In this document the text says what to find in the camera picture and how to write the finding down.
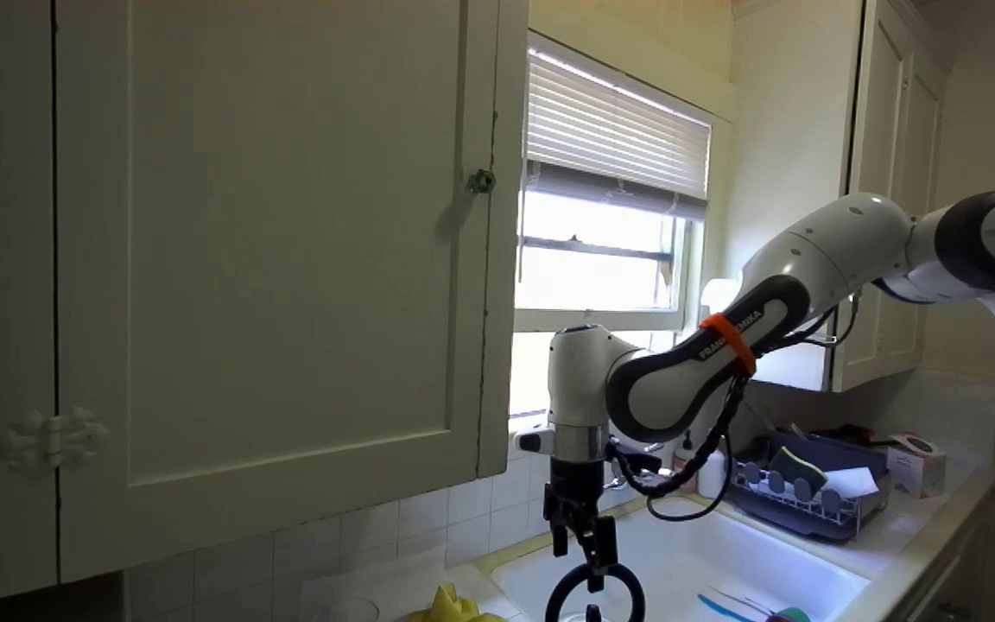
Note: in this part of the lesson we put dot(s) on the blue dish brush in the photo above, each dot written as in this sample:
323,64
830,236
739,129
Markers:
726,602

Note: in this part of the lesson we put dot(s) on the dish drying rack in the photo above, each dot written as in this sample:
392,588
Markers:
803,512

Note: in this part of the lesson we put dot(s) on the green cabinet knob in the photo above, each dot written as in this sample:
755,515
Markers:
481,180

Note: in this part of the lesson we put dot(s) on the white ornate cabinet hinge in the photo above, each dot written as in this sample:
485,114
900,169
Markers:
50,438

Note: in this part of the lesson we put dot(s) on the white window blind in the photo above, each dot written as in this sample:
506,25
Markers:
613,132

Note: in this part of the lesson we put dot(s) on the cream cabinet door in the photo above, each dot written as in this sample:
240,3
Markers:
268,264

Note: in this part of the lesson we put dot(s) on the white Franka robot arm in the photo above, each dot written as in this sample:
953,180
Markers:
830,261

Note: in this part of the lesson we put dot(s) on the white cloth in rack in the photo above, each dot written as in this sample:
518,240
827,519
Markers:
850,484

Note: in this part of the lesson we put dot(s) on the white tissue box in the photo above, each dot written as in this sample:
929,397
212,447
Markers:
914,466

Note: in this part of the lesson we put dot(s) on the white paper towel roll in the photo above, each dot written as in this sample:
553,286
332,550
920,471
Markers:
720,296

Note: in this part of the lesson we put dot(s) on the white kitchen sink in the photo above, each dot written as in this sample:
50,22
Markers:
692,566

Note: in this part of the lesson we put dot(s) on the cream wall cabinet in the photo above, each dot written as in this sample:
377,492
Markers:
897,139

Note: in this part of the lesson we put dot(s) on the white framed window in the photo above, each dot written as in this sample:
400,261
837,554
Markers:
589,264

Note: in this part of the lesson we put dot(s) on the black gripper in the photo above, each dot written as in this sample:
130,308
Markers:
575,496

